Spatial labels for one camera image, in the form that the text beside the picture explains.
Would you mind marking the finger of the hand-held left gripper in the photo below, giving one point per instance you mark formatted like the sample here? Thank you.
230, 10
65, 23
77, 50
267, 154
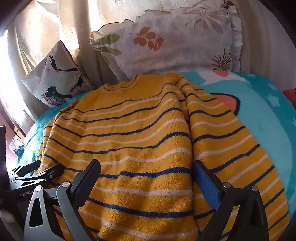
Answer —
26, 168
52, 172

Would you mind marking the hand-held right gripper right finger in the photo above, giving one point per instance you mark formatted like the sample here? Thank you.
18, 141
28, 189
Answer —
208, 183

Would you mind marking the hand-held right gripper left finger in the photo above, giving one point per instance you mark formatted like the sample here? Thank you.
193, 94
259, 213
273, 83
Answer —
89, 176

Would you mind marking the yellow striped knit sweater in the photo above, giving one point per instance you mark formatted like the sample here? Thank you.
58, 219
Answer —
138, 139

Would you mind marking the glass jar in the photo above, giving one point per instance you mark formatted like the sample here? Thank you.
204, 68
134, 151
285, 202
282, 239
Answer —
16, 148

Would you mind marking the teal star-print fleece blanket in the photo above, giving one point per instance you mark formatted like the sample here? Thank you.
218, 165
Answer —
261, 115

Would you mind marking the silhouette-print throw cushion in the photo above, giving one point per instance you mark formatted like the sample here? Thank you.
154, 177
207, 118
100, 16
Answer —
57, 76

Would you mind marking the red plastic bag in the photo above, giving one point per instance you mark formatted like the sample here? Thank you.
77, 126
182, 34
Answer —
290, 95

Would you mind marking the leaf-print ruffled pillow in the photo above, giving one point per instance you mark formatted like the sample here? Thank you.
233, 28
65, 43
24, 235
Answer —
185, 41

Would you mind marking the beige curtain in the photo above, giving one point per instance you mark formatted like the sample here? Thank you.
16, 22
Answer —
69, 23

